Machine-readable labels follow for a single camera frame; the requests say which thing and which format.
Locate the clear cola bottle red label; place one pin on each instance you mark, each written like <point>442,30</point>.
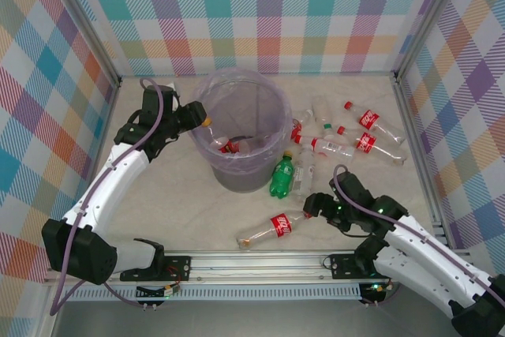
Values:
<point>229,147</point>
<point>366,143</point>
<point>281,226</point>
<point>369,119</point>

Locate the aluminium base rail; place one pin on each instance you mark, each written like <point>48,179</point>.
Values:
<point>256,264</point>

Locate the aluminium side rail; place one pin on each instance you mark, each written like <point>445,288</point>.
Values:
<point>420,155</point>

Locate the clear bottle red white label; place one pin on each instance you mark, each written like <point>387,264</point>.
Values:
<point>303,173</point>

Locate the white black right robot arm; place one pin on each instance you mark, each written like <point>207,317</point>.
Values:
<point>410,270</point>

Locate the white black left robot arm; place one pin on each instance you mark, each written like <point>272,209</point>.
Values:
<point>126,165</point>

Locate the grey round waste bin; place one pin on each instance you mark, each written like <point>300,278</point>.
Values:
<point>240,179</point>

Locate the green soda bottle yellow cap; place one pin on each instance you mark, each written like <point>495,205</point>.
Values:
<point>281,179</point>

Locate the aluminium frame post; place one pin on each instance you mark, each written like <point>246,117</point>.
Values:
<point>46,325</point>
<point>430,21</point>
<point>84,25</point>

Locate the black yellow power connector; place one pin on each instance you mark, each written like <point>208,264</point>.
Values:
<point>375,291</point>
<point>158,291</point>

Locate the bottle with red green label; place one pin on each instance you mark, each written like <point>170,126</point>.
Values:
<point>295,132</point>

